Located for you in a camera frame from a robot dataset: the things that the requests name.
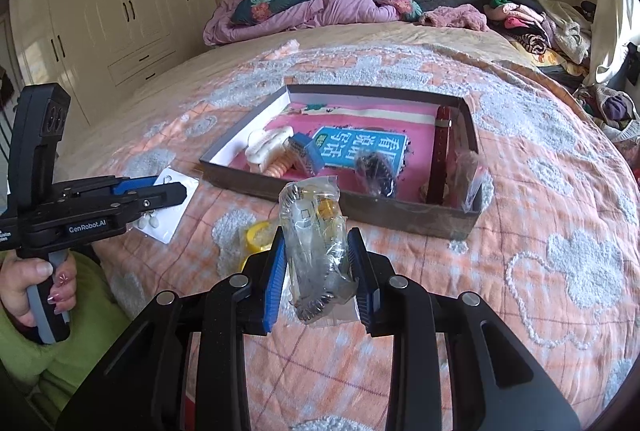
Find earrings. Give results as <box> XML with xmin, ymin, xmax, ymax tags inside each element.
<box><xmin>130</xmin><ymin>166</ymin><xmax>201</xmax><ymax>245</ymax></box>

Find yellow rings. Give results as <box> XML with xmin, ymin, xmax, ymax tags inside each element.
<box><xmin>240</xmin><ymin>217</ymin><xmax>281</xmax><ymax>270</ymax></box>

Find white hair claw clip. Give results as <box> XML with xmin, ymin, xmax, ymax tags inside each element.
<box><xmin>244</xmin><ymin>126</ymin><xmax>294</xmax><ymax>173</ymax></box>

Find orange spiral hair curler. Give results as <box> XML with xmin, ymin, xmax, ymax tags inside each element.
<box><xmin>264</xmin><ymin>151</ymin><xmax>295</xmax><ymax>179</ymax></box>

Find blue hair comb clip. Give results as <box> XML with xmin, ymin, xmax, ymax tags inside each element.
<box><xmin>288</xmin><ymin>132</ymin><xmax>324</xmax><ymax>177</ymax></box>

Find clear claw clip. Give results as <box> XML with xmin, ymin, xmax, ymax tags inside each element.
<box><xmin>279</xmin><ymin>176</ymin><xmax>357</xmax><ymax>327</ymax></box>

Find small jewelry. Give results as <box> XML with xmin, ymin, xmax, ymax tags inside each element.
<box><xmin>449</xmin><ymin>150</ymin><xmax>487</xmax><ymax>212</ymax></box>

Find brown leather strap watch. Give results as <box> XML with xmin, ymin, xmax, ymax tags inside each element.
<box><xmin>425</xmin><ymin>105</ymin><xmax>451</xmax><ymax>205</ymax></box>

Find black beaded hair clip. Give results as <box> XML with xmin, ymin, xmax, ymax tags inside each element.
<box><xmin>355</xmin><ymin>151</ymin><xmax>397</xmax><ymax>198</ymax></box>

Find green sleeve forearm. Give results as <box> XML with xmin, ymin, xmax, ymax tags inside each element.
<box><xmin>1</xmin><ymin>252</ymin><xmax>130</xmax><ymax>422</ymax></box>

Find left hand painted nails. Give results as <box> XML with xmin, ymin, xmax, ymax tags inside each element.
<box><xmin>1</xmin><ymin>250</ymin><xmax>77</xmax><ymax>330</ymax></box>

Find dark shallow cardboard box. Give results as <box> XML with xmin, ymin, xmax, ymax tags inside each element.
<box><xmin>200</xmin><ymin>84</ymin><xmax>482</xmax><ymax>239</ymax></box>

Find pink and blue book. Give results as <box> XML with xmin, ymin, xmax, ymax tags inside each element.
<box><xmin>248</xmin><ymin>102</ymin><xmax>437</xmax><ymax>202</ymax></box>

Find pink crumpled blanket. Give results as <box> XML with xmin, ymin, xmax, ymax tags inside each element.
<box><xmin>202</xmin><ymin>0</ymin><xmax>400</xmax><ymax>47</ymax></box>

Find bag of clothes by bed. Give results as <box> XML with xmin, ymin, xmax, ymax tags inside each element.
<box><xmin>573</xmin><ymin>84</ymin><xmax>639</xmax><ymax>143</ymax></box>

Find pile of clothes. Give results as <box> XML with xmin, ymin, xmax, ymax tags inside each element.
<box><xmin>484</xmin><ymin>0</ymin><xmax>597</xmax><ymax>77</ymax></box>

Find pink fuzzy garment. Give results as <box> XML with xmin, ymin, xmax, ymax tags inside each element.
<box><xmin>418</xmin><ymin>3</ymin><xmax>489</xmax><ymax>32</ymax></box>

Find cream curtain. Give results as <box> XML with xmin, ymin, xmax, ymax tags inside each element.
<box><xmin>584</xmin><ymin>0</ymin><xmax>639</xmax><ymax>86</ymax></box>

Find cream wardrobe with black handles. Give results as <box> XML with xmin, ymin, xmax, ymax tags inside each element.
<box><xmin>9</xmin><ymin>0</ymin><xmax>215</xmax><ymax>130</ymax></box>

